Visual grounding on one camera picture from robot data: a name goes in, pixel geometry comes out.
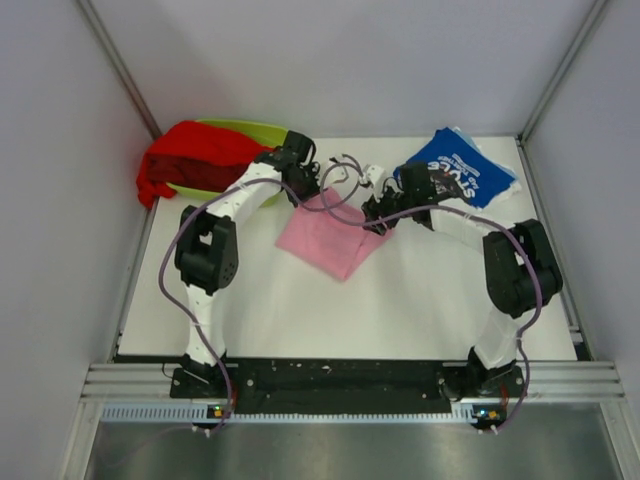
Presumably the aluminium corner post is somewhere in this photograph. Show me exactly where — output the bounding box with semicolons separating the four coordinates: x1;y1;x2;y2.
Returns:
517;0;612;147
73;0;162;139

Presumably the aluminium left corner post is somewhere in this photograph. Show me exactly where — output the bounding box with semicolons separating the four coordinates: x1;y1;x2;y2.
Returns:
73;0;162;139

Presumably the blue printed folded t-shirt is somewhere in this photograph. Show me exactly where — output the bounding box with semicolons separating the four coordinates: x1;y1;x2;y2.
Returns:
392;128;516;211

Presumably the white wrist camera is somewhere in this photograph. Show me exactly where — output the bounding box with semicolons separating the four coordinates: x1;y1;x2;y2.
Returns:
324;155;349;185
359;164;387;190

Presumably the red t-shirt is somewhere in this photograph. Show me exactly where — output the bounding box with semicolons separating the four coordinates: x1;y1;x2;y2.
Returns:
136;121;272;208

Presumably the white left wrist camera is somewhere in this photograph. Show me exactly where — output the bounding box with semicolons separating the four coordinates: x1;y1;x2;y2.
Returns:
324;155;349;185

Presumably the white folded t-shirt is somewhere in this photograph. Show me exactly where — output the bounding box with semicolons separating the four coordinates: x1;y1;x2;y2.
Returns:
469;137;523;214

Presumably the grey slotted cable duct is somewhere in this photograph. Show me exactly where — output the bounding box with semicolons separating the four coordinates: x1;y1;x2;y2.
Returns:
100;403;500;424

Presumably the aluminium right corner post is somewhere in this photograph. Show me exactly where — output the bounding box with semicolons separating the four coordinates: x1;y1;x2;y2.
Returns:
517;0;612;147

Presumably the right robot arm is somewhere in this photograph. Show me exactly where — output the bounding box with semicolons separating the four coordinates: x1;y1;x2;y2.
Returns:
358;163;563;400

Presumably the green plastic basin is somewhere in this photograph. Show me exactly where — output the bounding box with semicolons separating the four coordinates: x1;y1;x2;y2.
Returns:
168;118;288;201

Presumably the aluminium right side rail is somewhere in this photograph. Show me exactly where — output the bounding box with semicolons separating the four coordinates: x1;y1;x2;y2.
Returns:
515;136;594;361

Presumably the light blue folded t-shirt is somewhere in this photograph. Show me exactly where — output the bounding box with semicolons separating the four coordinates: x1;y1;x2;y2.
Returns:
453;127;477;149

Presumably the pink t-shirt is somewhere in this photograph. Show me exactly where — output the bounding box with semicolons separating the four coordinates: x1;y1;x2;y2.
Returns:
275;207;392;282

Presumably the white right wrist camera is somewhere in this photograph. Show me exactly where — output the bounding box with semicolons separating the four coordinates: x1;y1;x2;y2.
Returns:
359;164;387;190

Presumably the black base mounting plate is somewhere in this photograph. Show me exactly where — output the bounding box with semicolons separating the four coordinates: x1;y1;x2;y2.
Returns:
170;357;524;415

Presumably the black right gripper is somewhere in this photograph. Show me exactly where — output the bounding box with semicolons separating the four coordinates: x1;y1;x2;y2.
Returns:
362;181;414;237

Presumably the aluminium front frame rail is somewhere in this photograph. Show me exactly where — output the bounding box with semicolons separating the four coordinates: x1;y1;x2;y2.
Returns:
80;361;625;403

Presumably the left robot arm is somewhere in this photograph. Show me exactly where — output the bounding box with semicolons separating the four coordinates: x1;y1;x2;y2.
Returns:
174;131;320;397

